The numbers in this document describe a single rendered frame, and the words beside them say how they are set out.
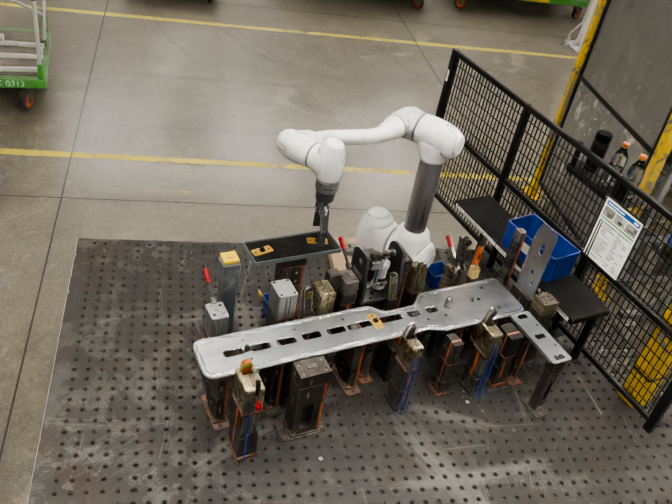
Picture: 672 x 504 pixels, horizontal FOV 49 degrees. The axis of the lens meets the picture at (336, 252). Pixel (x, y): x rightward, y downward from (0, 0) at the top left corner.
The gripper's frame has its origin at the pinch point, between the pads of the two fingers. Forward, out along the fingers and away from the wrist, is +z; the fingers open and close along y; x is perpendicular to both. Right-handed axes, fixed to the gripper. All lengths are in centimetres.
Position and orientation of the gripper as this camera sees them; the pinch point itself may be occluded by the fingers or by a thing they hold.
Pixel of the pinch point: (318, 233)
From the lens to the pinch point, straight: 290.6
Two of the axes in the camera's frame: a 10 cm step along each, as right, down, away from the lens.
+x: 9.8, 0.4, 2.0
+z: -1.5, 7.9, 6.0
